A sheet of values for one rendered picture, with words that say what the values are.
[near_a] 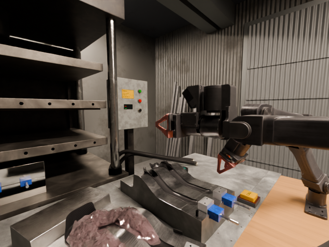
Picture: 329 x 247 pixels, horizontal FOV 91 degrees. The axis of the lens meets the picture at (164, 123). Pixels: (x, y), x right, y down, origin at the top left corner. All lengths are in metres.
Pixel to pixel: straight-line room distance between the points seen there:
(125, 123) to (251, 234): 1.02
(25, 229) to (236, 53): 2.90
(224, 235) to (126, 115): 0.99
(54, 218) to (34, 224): 0.05
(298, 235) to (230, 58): 2.54
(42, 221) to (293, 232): 0.84
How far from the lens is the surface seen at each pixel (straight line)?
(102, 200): 0.71
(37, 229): 0.64
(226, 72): 2.94
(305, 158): 0.87
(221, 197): 0.72
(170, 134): 0.45
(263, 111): 0.59
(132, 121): 1.35
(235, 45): 3.00
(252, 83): 2.73
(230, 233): 0.73
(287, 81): 2.65
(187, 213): 0.63
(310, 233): 0.87
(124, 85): 1.32
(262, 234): 0.77
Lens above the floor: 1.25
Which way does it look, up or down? 6 degrees down
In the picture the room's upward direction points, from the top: straight up
